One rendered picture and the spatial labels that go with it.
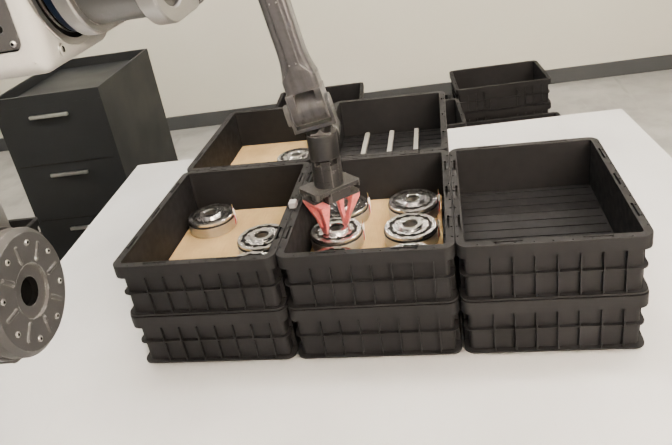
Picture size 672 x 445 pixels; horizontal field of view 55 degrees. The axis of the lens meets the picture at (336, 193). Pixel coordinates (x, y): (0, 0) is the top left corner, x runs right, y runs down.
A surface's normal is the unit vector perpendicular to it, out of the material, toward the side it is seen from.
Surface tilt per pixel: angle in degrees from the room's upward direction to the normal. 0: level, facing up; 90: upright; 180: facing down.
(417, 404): 0
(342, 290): 90
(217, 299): 90
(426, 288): 90
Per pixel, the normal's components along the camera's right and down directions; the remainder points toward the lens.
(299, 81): -0.07, 0.40
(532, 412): -0.14, -0.89
